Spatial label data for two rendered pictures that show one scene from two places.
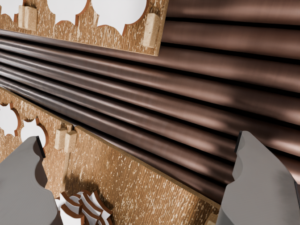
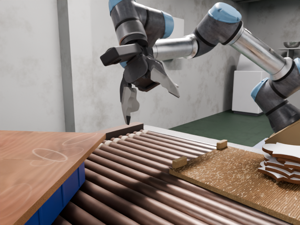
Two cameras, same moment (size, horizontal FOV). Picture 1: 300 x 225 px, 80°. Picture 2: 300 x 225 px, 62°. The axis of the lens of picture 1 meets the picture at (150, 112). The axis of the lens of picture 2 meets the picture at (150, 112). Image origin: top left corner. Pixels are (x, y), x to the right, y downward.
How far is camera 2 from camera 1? 0.56 m
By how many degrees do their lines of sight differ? 86
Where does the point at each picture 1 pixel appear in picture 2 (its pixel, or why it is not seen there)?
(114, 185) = (256, 185)
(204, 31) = not seen: outside the picture
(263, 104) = (119, 199)
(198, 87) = (151, 216)
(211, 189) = (172, 179)
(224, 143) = (152, 192)
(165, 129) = (191, 205)
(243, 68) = (116, 214)
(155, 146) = (206, 199)
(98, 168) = (275, 195)
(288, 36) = (85, 218)
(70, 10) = not seen: outside the picture
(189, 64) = not seen: outside the picture
